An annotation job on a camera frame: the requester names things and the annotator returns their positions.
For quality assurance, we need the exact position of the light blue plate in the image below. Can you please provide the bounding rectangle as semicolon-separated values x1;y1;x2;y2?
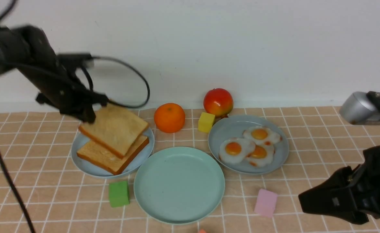
70;128;155;179

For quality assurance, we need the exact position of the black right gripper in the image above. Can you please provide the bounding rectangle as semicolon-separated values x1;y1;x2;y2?
298;146;380;225

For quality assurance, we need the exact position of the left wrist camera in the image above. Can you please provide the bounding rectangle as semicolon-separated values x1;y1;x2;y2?
57;52;94;69

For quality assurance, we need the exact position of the grey plate with eggs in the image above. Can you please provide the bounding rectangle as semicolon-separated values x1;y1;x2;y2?
208;115;290;175

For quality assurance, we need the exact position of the green centre plate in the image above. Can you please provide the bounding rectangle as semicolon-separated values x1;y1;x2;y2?
133;147;225;225

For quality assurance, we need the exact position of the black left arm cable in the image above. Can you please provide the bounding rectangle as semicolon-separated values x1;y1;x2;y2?
0;0;151;233

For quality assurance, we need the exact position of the red yellow apple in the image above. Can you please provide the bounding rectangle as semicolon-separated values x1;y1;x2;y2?
203;88;233;118

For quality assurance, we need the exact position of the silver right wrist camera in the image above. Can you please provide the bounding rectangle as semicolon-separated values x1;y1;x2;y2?
339;91;380;126

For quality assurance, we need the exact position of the toast slice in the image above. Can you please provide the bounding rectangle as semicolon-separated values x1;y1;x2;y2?
76;135;150;175
79;104;149;158

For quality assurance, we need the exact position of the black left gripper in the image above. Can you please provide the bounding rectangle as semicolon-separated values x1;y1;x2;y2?
35;71;109;123

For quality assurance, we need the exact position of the fried egg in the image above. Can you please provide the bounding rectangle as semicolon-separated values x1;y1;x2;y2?
246;144;275;168
218;138;256;164
242;126;282;146

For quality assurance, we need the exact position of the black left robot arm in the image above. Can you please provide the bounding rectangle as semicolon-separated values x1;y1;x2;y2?
0;25;109;123

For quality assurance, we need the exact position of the pink foam cube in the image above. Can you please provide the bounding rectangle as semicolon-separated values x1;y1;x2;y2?
254;189;278;218

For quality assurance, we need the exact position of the yellow foam cube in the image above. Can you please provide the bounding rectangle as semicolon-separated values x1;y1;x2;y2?
198;112;216;133

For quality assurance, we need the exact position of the green foam cube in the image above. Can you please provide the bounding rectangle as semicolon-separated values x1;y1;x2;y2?
108;180;130;208

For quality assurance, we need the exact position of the orange fruit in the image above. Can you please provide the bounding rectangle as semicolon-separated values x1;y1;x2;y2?
153;102;185;134

